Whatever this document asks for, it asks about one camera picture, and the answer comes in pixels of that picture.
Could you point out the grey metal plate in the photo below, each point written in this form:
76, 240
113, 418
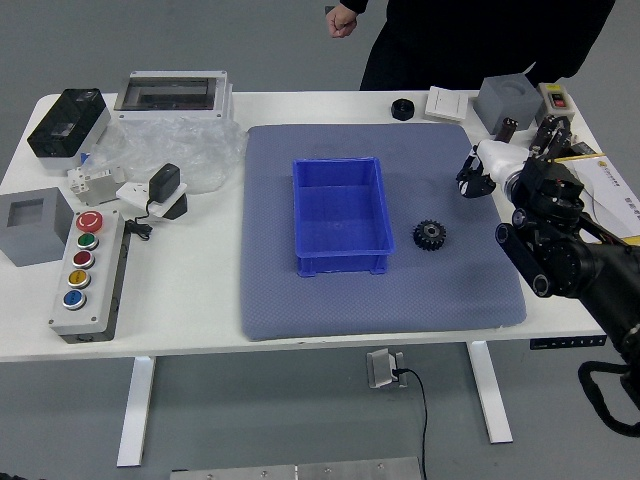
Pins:
300, 471

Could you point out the silver floor socket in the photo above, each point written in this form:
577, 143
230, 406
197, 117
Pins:
380, 370

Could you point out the small black box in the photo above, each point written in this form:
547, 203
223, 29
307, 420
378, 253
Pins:
584, 148

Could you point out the white power socket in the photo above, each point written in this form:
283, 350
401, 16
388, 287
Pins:
131, 194

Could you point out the black socket base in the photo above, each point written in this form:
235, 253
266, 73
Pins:
177, 210

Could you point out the grey cube with square hole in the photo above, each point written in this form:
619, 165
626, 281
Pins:
30, 240

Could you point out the yellow and white carton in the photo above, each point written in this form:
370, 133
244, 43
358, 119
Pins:
610, 185

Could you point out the dark brown capacitor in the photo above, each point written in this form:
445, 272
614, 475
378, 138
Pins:
506, 130

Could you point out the grey five-button control box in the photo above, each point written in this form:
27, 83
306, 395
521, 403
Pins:
82, 280

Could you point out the white clear-lid distribution box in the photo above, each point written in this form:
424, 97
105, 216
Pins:
170, 95

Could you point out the white circuit breaker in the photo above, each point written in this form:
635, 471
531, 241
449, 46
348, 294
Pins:
97, 187

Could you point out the grey cube with round hole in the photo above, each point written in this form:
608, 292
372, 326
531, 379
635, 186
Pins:
505, 102

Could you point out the blue plastic box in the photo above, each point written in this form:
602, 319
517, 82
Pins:
340, 215

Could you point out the black-lidded enclosure box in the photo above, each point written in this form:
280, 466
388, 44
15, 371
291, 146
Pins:
65, 125

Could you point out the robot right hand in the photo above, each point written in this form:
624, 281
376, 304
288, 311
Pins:
500, 157

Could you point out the big black gear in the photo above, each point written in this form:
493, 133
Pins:
430, 236

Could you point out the clear plastic bag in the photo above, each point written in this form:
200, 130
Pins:
200, 150

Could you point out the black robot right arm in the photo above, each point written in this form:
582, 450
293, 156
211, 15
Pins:
565, 240

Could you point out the person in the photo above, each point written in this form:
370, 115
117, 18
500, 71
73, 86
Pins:
475, 40

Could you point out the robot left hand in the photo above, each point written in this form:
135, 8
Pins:
7, 476

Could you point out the black table height panel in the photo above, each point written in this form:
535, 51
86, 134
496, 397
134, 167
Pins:
570, 343

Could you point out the person's left hand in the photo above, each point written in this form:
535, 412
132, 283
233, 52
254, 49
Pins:
530, 68

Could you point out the person's right hand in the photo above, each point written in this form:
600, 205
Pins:
341, 21

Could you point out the white wall switch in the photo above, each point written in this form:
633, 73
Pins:
446, 104

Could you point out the grey-blue mat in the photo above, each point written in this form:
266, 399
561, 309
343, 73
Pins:
380, 305

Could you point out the black round knob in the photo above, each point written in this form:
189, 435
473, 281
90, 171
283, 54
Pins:
403, 109

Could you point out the grey two-button switch box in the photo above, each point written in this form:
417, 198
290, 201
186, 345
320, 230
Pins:
556, 100

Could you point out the white table leg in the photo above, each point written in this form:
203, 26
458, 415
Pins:
136, 410
492, 400

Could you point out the black power adapter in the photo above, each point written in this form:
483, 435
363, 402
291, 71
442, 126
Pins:
165, 182

